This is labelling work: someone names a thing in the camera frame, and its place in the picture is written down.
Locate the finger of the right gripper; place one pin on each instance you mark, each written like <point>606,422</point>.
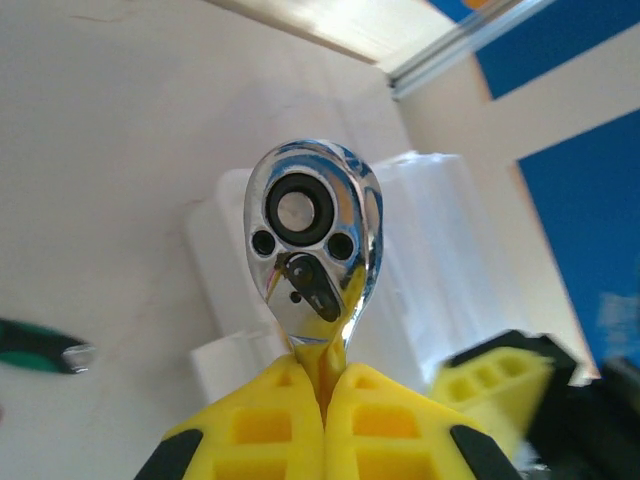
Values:
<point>490,385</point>

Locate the clear plastic tool box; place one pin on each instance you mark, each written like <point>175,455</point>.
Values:
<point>430,260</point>

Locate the aluminium frame post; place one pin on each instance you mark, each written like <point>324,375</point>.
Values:
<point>450,50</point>

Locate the blue floral wall panel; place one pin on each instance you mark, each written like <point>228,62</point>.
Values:
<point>445,3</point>
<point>590,225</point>
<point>575,40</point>

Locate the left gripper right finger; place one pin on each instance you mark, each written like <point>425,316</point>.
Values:
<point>340,440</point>

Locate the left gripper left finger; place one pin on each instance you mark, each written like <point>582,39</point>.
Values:
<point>305,440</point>

